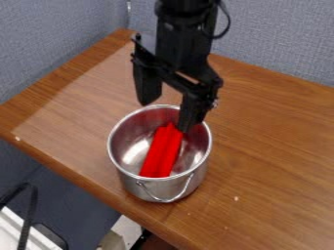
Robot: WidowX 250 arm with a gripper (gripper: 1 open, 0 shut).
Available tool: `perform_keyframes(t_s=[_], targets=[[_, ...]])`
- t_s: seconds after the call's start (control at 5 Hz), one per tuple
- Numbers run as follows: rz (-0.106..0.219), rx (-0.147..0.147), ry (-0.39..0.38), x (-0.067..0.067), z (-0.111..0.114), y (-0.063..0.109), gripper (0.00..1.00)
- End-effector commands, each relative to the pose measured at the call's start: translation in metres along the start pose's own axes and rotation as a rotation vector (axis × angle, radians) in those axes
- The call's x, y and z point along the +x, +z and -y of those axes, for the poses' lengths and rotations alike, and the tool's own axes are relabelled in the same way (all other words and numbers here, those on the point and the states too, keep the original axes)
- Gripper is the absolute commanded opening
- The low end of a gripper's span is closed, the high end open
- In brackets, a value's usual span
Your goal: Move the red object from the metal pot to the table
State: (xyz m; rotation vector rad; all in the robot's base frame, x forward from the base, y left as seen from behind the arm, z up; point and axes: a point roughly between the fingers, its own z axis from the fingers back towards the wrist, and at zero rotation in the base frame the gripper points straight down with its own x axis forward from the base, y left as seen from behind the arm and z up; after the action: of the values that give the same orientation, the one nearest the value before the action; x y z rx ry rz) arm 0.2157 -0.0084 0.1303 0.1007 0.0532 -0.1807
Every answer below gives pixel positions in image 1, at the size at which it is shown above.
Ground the red block object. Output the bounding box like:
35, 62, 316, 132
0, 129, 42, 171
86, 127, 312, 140
139, 122, 183, 178

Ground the metal pot with handle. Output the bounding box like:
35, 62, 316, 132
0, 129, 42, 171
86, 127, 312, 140
107, 104, 213, 203

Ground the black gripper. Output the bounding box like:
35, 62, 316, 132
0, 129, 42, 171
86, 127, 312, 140
133, 13, 222, 133

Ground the white box under table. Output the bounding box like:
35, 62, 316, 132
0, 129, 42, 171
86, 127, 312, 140
0, 207, 70, 250

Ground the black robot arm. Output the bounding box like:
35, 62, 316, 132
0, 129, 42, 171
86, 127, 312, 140
133, 0, 223, 132

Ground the black cable under table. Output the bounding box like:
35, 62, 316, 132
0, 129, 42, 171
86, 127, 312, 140
0, 183, 39, 250

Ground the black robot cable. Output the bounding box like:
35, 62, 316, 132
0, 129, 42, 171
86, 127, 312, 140
199, 0, 233, 40

